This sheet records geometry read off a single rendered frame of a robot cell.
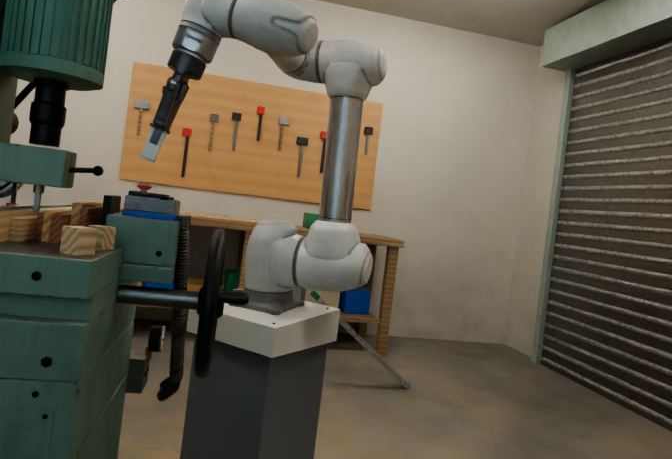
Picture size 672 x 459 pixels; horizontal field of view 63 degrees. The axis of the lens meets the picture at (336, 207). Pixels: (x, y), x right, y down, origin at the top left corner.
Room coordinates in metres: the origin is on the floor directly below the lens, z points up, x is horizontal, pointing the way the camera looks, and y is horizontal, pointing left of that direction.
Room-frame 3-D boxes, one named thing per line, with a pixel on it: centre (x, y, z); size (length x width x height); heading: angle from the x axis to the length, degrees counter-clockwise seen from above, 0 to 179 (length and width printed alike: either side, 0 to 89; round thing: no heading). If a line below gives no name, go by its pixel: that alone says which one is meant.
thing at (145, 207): (1.13, 0.38, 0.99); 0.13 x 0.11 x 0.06; 10
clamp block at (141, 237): (1.13, 0.38, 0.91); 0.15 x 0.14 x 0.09; 10
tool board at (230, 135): (4.37, 0.68, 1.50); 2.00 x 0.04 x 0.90; 103
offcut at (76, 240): (0.88, 0.41, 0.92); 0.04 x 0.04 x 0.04; 69
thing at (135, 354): (1.31, 0.46, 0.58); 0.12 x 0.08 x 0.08; 100
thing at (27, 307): (1.04, 0.50, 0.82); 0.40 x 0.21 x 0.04; 10
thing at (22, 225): (1.21, 0.59, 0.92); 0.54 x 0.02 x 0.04; 10
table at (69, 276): (1.11, 0.46, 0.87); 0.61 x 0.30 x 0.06; 10
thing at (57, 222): (1.10, 0.51, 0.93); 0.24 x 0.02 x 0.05; 10
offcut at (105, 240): (0.98, 0.41, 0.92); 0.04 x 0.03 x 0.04; 166
